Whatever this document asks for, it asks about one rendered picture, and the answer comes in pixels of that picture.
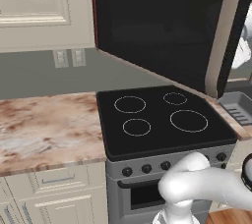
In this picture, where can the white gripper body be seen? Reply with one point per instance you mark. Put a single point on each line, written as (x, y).
(243, 51)

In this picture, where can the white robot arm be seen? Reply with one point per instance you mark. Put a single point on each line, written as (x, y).
(197, 185)

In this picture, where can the black microwave oven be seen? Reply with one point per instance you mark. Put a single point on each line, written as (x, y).
(226, 74)

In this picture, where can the black microwave door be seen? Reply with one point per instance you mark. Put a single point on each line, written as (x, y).
(157, 21)

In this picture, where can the cream base cupboard door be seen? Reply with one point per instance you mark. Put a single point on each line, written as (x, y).
(13, 210)
(240, 152)
(65, 210)

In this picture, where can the grey oven door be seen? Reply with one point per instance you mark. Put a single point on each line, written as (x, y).
(144, 213)

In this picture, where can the grey sink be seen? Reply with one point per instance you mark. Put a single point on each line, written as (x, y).
(238, 108)

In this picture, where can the black oven knob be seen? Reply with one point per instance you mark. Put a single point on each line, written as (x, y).
(165, 165)
(146, 168)
(221, 156)
(127, 171)

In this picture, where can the black glass hob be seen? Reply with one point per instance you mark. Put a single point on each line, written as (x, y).
(157, 123)

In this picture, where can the grey oven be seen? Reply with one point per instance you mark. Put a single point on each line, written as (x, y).
(114, 182)

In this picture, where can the cream drawer front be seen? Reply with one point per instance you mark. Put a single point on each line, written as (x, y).
(88, 177)

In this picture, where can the white wall socket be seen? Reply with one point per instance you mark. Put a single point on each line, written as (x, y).
(61, 58)
(78, 57)

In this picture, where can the cream wall cupboard door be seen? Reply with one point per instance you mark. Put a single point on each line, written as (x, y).
(36, 8)

